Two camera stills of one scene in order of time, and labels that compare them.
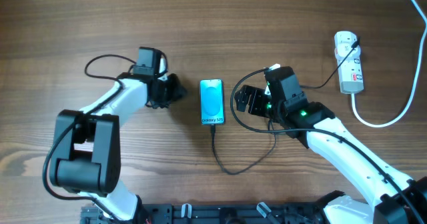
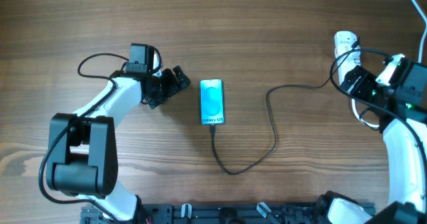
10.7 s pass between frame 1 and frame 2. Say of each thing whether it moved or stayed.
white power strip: stayed
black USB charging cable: stayed
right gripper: moved
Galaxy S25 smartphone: stayed
